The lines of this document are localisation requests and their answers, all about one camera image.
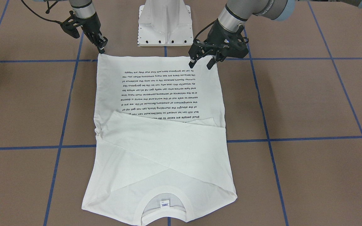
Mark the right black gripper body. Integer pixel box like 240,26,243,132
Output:
79,13,103,40

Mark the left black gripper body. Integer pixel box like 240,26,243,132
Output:
205,19,244,53

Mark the white long-sleeve printed shirt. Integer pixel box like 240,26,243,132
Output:
82,54,237,226

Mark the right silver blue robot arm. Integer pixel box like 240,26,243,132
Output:
22,0,108,53

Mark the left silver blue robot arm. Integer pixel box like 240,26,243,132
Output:
199,0,362,73

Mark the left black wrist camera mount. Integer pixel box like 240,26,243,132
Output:
221,31,249,58

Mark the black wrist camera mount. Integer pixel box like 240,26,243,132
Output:
221,31,249,58
60,11,84,39

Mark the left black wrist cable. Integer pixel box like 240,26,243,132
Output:
193,20,216,44

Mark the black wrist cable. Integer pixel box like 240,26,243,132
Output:
21,0,63,24
193,20,216,44

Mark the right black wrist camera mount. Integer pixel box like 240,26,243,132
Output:
60,11,84,39

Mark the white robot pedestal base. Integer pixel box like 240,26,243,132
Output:
138,0,193,47

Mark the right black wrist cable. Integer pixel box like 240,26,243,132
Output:
21,0,63,24

